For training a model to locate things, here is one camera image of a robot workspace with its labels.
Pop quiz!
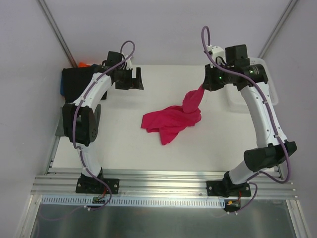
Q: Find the pink t shirt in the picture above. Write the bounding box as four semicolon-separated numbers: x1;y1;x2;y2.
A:
141;86;205;145

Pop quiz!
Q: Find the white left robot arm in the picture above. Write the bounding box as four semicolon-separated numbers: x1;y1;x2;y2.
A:
62;65;144;192

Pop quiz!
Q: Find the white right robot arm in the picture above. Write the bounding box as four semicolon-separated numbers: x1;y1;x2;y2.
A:
203;59;297;197

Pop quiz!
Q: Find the white plastic basket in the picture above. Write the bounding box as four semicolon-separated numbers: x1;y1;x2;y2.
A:
226;57;279;113

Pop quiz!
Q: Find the orange folded t shirt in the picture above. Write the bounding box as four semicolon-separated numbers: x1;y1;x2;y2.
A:
78;62;92;67

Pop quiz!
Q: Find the black folded t shirt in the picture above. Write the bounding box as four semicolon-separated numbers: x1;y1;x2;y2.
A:
61;64;100;103

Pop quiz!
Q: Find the blue folded t shirt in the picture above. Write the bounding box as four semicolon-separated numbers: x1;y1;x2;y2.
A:
60;77;64;97

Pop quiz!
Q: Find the grey folded t shirt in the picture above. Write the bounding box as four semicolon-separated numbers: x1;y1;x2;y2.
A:
54;104;102;137

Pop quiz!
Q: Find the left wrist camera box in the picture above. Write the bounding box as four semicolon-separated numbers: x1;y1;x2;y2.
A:
105;51;125;67

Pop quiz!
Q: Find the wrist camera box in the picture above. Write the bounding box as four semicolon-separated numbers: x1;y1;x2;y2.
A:
105;51;125;67
225;44;250;67

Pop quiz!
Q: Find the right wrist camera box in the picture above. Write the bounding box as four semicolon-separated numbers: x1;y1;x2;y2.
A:
225;44;250;67

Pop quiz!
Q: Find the left aluminium corner post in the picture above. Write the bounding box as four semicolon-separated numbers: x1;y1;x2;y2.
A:
36;0;78;67

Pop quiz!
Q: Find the aluminium corner post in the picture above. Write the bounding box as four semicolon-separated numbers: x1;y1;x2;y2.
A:
36;0;78;67
258;0;300;59

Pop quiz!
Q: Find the right aluminium corner post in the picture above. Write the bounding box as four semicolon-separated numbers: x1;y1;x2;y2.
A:
258;0;300;59

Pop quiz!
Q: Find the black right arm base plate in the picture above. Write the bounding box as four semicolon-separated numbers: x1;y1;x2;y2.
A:
206;180;251;198

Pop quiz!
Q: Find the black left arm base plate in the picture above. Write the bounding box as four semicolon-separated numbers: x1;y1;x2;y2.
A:
75;176;120;194

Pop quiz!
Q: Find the white slotted cable duct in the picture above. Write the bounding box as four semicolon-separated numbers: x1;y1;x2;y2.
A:
41;195;225;209

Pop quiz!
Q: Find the aluminium mounting rail frame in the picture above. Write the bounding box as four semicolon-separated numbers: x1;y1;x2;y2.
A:
31;100;298;199

